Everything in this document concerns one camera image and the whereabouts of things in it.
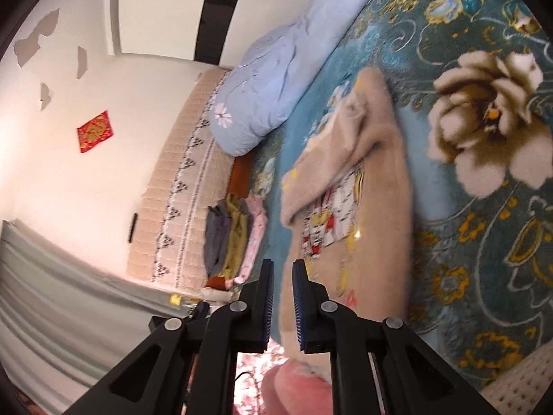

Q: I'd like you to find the teal floral blanket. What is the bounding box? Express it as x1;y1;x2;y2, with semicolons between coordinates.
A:
251;0;553;394

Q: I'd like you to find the white wardrobe with black stripe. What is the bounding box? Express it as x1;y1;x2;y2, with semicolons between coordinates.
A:
110;0;342;67

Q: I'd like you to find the pink folded garment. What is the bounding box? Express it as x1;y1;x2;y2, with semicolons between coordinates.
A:
235;194;268;284

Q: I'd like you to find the light blue floral duvet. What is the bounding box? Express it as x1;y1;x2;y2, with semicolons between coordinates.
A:
210;0;396;157

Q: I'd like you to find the grey-green curtain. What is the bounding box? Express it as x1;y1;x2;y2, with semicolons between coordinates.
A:
0;220;204;415

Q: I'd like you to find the pink floral cloth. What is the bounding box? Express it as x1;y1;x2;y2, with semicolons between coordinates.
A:
234;341;286;415

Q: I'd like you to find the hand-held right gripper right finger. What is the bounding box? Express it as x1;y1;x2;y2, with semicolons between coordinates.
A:
292;259;502;415

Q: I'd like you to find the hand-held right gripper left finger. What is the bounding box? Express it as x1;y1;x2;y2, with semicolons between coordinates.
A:
65;259;276;415

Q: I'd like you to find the grey folded garment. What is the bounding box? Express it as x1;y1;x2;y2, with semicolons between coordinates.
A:
203;201;232;278

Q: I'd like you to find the beige quilted headboard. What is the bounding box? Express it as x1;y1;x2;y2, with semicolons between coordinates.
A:
126;68;236;292

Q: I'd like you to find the white quilted mattress pad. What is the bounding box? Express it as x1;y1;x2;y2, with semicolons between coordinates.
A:
479;357;553;415

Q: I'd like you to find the red wall decoration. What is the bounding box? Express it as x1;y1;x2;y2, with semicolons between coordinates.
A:
77;111;114;154

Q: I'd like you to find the beige fuzzy sweater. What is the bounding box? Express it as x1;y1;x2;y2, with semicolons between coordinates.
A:
279;67;418;357

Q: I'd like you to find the olive folded garment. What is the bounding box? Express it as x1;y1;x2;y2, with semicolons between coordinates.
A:
218;193;253;279

